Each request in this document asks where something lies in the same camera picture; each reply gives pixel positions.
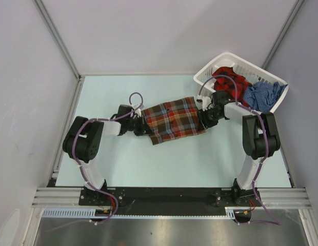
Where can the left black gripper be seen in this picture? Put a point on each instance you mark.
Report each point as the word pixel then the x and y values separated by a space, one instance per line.
pixel 143 128

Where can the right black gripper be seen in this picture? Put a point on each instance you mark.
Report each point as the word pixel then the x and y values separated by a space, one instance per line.
pixel 202 115

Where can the brown red plaid shirt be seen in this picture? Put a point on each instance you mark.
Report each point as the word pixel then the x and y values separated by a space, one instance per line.
pixel 173 120

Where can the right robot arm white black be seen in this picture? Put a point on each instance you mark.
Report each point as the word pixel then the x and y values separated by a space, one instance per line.
pixel 260 140

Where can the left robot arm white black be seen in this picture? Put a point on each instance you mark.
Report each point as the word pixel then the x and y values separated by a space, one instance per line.
pixel 82 142

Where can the red black checked shirt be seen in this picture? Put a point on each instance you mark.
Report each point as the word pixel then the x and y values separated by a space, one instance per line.
pixel 232 83

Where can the blue checked shirt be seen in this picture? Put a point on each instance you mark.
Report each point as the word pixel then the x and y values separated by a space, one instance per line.
pixel 263 96

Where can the white plastic laundry basket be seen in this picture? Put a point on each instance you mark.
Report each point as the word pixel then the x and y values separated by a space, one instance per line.
pixel 251 72

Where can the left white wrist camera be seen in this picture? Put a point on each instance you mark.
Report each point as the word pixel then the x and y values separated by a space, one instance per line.
pixel 137 109

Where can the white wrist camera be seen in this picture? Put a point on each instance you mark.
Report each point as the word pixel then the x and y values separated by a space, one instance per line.
pixel 137 109
pixel 205 101

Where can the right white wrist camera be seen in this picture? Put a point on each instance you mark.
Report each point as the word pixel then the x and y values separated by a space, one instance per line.
pixel 205 101

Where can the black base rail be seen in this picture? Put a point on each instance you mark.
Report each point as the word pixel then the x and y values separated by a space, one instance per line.
pixel 142 201

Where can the white slotted cable duct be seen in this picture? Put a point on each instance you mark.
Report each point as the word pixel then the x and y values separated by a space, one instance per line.
pixel 102 214

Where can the aluminium frame profile front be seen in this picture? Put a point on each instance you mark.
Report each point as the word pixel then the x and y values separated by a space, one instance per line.
pixel 65 197

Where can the right aluminium corner post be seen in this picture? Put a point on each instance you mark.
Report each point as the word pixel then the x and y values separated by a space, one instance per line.
pixel 295 10

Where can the aluminium corner post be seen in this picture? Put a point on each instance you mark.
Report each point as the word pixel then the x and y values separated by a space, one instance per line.
pixel 295 10
pixel 49 23

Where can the left aluminium corner post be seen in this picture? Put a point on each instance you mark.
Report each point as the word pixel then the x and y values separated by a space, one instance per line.
pixel 49 23

